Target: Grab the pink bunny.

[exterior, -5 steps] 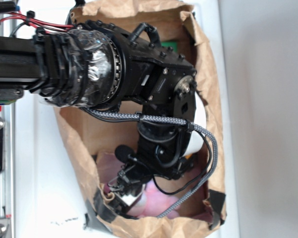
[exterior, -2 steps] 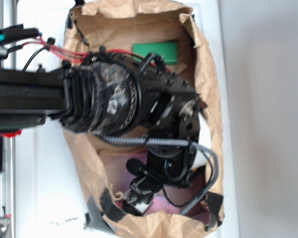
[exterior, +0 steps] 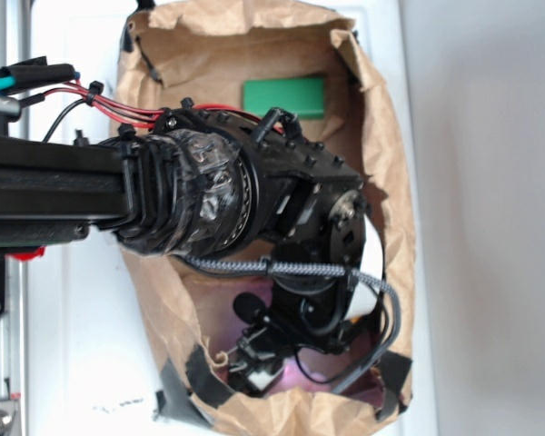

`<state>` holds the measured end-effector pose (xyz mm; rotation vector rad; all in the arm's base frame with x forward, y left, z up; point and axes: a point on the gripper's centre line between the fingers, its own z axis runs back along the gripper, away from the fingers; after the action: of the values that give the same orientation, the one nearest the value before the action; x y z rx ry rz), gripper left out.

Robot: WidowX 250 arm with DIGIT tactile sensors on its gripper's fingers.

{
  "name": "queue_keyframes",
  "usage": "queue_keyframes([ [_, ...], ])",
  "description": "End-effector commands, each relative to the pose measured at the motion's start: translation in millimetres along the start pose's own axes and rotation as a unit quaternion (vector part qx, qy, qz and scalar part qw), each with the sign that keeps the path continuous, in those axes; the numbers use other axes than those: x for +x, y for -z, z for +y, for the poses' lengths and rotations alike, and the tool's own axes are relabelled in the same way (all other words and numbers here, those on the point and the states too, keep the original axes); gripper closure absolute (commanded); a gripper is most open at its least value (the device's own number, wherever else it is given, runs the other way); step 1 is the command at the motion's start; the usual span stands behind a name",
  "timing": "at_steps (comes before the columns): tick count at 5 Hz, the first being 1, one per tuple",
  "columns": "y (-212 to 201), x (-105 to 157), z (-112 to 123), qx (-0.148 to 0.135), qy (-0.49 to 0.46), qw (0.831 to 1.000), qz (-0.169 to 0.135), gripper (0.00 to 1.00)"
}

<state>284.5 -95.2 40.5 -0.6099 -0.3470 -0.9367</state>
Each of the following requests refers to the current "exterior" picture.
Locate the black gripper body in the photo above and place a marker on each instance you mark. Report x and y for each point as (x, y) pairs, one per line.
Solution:
(318, 301)

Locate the green rectangular block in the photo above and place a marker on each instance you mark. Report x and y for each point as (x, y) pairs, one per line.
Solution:
(303, 96)

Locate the aluminium frame rail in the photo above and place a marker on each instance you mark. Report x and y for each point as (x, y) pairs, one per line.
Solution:
(14, 47)

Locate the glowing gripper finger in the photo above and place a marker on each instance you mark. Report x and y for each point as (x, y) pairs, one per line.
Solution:
(260, 377)

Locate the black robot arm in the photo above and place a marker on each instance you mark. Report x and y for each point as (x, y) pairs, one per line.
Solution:
(223, 193)

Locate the brown paper bag tray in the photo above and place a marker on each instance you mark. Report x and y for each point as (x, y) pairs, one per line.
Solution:
(206, 50)

